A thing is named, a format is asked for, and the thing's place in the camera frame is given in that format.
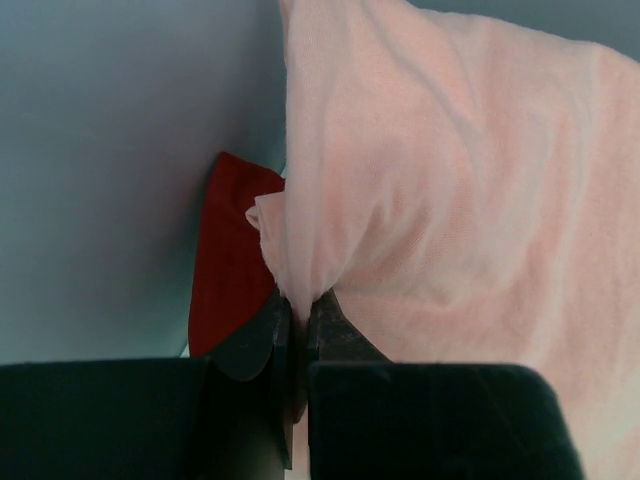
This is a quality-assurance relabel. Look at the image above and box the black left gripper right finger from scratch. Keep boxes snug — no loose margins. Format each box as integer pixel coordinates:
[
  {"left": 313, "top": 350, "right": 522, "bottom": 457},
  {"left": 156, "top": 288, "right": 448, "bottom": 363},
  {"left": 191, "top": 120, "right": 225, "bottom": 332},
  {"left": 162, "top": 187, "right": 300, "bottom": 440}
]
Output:
[{"left": 307, "top": 293, "right": 583, "bottom": 479}]

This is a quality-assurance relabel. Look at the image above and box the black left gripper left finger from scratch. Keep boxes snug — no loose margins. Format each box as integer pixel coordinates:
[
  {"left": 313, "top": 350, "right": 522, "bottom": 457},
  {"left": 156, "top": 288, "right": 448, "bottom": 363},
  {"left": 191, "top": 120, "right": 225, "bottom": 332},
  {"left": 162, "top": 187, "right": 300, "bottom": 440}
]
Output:
[{"left": 1, "top": 293, "right": 293, "bottom": 479}]

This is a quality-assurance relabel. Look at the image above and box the salmon pink t-shirt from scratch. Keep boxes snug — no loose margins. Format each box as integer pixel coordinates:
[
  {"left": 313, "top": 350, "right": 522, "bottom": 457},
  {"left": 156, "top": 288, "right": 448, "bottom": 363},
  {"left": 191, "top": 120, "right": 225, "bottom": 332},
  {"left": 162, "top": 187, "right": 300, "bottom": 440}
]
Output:
[{"left": 246, "top": 1, "right": 639, "bottom": 479}]

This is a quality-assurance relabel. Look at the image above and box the folded dark red t-shirt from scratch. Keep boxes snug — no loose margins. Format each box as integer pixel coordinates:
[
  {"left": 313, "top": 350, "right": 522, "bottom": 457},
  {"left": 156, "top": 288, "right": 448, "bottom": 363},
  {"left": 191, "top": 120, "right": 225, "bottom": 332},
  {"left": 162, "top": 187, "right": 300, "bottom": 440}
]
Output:
[{"left": 188, "top": 152, "right": 284, "bottom": 356}]

